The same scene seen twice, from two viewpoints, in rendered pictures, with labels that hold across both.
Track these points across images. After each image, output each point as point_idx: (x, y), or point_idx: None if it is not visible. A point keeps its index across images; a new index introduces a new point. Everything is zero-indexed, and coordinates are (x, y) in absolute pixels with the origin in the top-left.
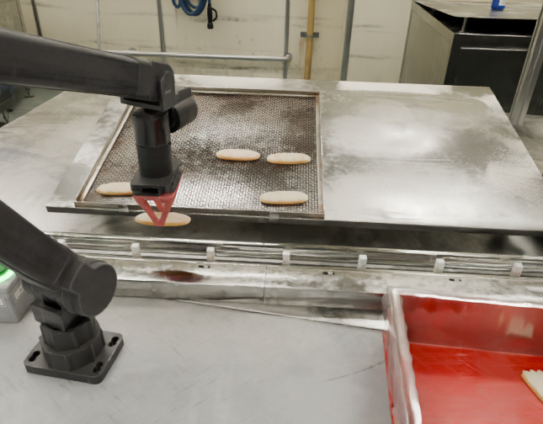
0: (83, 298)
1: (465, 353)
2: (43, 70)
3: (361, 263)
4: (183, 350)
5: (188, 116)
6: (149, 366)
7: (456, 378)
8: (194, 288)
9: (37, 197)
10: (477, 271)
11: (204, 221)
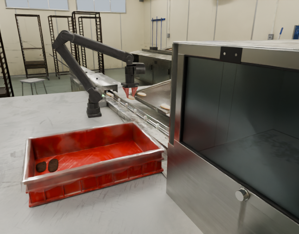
0: (90, 95)
1: (139, 151)
2: (92, 46)
3: (156, 126)
4: (104, 121)
5: (140, 70)
6: (97, 120)
7: (127, 151)
8: (121, 113)
9: None
10: None
11: (154, 110)
